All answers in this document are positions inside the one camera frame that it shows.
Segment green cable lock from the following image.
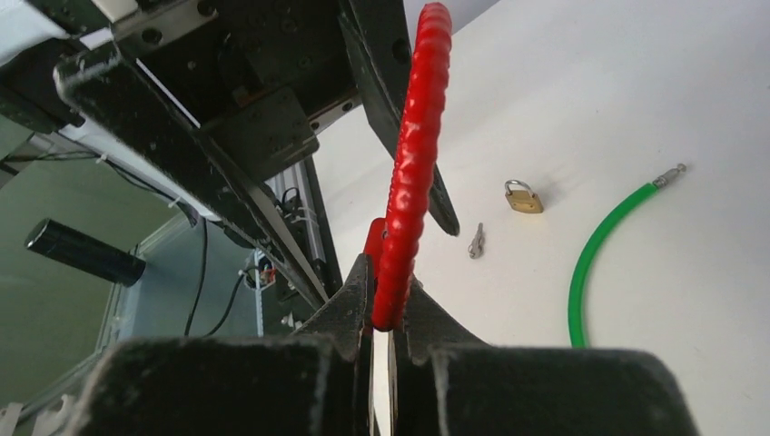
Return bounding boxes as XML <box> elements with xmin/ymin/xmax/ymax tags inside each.
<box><xmin>568</xmin><ymin>163</ymin><xmax>687</xmax><ymax>349</ymax></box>

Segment brass padlock keys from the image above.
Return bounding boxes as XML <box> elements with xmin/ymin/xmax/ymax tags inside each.
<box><xmin>468</xmin><ymin>223</ymin><xmax>485</xmax><ymax>259</ymax></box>

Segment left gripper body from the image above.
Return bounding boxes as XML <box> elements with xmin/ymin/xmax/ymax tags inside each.
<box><xmin>1</xmin><ymin>1</ymin><xmax>360</xmax><ymax>181</ymax></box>

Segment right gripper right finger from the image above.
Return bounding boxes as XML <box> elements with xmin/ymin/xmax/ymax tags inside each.
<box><xmin>389</xmin><ymin>283</ymin><xmax>697</xmax><ymax>435</ymax></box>

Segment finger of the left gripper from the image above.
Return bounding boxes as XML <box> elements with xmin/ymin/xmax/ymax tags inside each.
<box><xmin>336</xmin><ymin>0</ymin><xmax>461</xmax><ymax>237</ymax></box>
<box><xmin>53</xmin><ymin>43</ymin><xmax>329</xmax><ymax>309</ymax></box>

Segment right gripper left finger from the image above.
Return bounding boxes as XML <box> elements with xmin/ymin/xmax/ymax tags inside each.
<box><xmin>64</xmin><ymin>254</ymin><xmax>376</xmax><ymax>435</ymax></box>

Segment brass padlock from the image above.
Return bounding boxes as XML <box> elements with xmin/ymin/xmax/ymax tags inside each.
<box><xmin>504</xmin><ymin>179</ymin><xmax>544</xmax><ymax>214</ymax></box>

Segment red cable lock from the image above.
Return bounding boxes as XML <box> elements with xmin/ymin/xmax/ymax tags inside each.
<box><xmin>363</xmin><ymin>2</ymin><xmax>452</xmax><ymax>332</ymax></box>

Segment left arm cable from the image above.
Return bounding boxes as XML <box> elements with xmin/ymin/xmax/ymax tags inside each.
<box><xmin>0</xmin><ymin>150</ymin><xmax>254</xmax><ymax>338</ymax></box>

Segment black cylinder below table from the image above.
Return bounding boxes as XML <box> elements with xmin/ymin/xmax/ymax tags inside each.
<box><xmin>25</xmin><ymin>218</ymin><xmax>146</xmax><ymax>286</ymax></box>

